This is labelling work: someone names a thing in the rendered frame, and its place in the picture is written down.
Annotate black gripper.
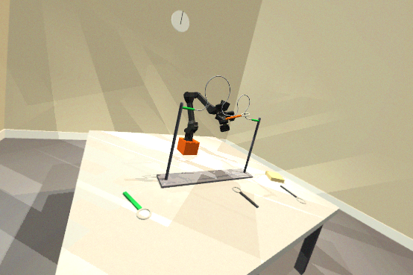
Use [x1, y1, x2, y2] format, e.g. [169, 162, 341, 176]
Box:
[215, 103, 230, 132]

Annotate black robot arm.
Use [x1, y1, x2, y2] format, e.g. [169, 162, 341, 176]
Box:
[183, 92, 235, 142]

